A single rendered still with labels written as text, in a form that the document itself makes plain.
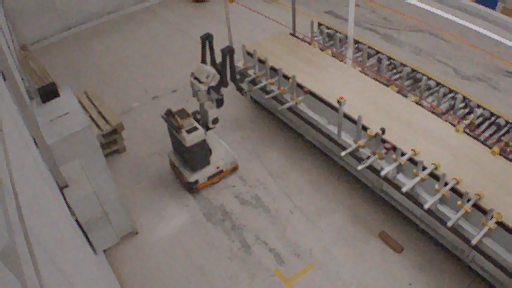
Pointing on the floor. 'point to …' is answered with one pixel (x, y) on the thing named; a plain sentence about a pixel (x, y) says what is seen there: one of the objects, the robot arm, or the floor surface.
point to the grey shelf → (65, 151)
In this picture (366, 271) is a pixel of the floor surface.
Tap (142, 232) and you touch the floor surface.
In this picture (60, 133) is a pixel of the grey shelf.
